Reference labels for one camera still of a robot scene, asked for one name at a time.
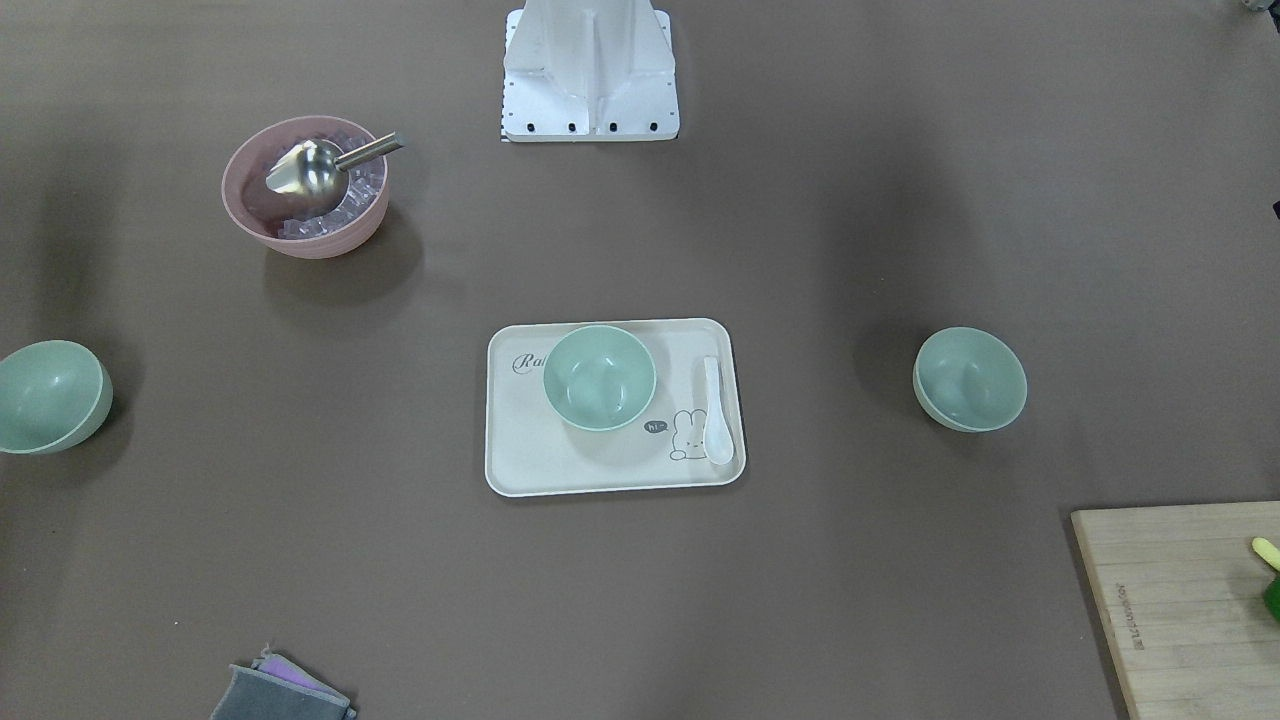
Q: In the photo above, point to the white ceramic spoon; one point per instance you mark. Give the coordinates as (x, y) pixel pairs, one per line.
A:
(718, 441)

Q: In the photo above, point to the green bowl robot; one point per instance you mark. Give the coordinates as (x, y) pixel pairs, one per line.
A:
(54, 395)
(969, 380)

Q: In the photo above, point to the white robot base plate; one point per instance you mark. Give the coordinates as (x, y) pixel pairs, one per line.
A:
(589, 71)

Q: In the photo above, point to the pink bowl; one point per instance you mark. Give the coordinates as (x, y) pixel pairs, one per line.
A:
(247, 168)

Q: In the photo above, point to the green lime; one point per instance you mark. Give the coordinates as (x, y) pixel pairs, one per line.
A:
(1271, 598)

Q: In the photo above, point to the cream rabbit tray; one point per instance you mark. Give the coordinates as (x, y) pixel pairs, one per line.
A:
(532, 451)

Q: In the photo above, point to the metal ice scoop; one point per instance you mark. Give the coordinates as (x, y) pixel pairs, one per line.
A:
(312, 178)

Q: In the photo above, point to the yellow plastic knife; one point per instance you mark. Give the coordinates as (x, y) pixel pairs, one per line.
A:
(1267, 551)

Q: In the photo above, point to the bamboo cutting board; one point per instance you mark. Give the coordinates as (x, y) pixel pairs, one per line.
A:
(1180, 595)

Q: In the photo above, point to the grey folded cloth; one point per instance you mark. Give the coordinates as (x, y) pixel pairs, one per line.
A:
(275, 687)

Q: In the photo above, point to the green bowl on tray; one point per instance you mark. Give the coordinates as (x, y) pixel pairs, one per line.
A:
(599, 378)

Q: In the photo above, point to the clear ice cubes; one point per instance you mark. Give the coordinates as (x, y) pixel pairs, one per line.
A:
(293, 229)

